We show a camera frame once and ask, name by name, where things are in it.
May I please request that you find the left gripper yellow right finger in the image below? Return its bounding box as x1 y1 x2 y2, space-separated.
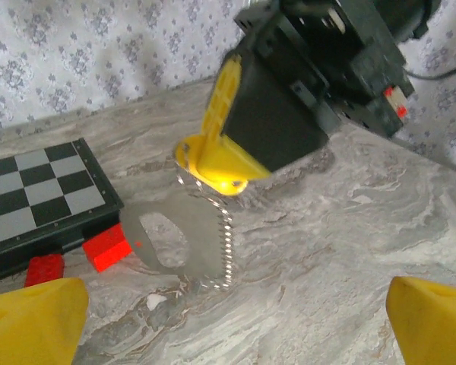
386 276 456 365

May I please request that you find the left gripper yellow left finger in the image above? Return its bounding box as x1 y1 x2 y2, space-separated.
0 277 89 365

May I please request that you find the red toy brick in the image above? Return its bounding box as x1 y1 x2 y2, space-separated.
82 224 134 273
24 253 65 288

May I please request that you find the black and grey folding chessboard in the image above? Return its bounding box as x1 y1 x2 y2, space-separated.
0 137 125 286

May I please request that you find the thin black cable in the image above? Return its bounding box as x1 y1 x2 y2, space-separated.
402 59 456 81

